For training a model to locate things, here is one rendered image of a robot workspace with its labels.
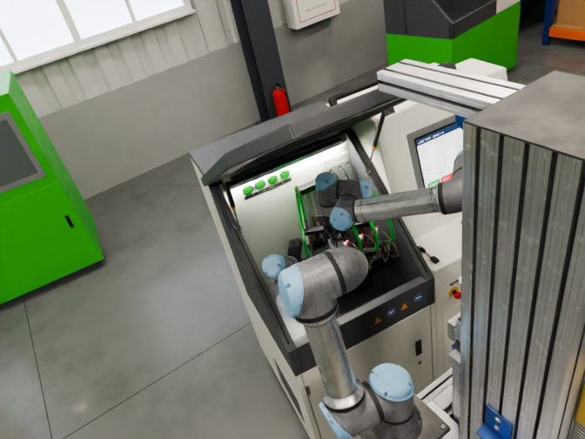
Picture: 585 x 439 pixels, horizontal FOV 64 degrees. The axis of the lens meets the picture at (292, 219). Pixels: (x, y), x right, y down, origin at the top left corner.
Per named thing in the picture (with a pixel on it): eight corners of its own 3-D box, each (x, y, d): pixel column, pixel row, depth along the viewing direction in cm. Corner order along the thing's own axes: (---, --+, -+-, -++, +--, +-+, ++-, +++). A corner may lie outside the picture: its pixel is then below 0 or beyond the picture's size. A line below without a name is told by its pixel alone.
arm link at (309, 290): (388, 430, 130) (339, 260, 110) (340, 455, 127) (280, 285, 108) (369, 403, 141) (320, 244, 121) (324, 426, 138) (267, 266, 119)
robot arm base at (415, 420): (433, 425, 141) (432, 407, 135) (394, 456, 135) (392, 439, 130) (398, 391, 152) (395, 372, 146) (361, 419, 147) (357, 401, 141)
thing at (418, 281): (304, 373, 194) (297, 347, 185) (299, 365, 197) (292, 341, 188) (427, 306, 209) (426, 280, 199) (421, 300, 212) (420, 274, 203)
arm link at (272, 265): (266, 283, 152) (256, 260, 155) (281, 283, 162) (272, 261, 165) (285, 272, 150) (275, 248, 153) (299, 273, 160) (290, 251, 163)
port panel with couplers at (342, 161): (337, 219, 230) (326, 164, 212) (333, 215, 233) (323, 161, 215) (359, 208, 233) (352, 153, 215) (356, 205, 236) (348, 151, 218)
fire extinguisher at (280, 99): (284, 130, 564) (274, 87, 533) (278, 126, 575) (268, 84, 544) (296, 124, 570) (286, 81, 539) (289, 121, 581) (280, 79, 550)
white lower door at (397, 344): (327, 459, 233) (301, 376, 193) (325, 455, 235) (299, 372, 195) (434, 395, 248) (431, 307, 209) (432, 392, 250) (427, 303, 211)
